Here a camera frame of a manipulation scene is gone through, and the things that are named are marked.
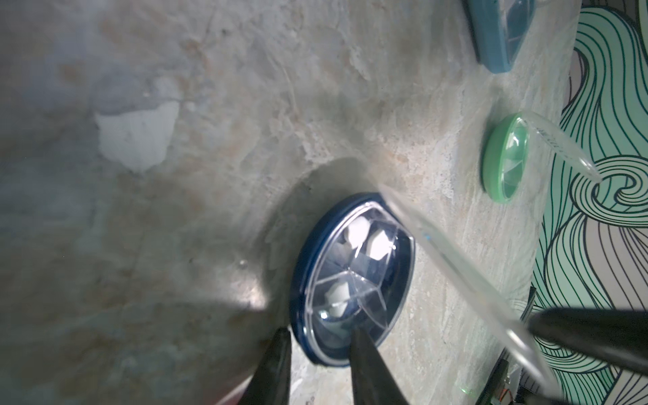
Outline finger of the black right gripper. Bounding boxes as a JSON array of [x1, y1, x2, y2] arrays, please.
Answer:
[[528, 308, 647, 375]]

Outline clear blue rectangular pillbox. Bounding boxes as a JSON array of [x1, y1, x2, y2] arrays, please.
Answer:
[[464, 0, 537, 74]]

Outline green round pillbox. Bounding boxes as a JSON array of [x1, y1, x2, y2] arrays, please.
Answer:
[[481, 111, 602, 204]]

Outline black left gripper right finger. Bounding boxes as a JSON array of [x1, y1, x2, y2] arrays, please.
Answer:
[[349, 329, 408, 405]]

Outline dark red two-compartment pillbox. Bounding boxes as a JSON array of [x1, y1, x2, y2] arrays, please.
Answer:
[[216, 389, 245, 405]]

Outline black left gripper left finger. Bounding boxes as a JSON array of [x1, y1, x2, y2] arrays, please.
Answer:
[[238, 327, 292, 405]]

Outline blue round pillbox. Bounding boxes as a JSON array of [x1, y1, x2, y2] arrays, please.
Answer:
[[290, 186, 562, 398]]

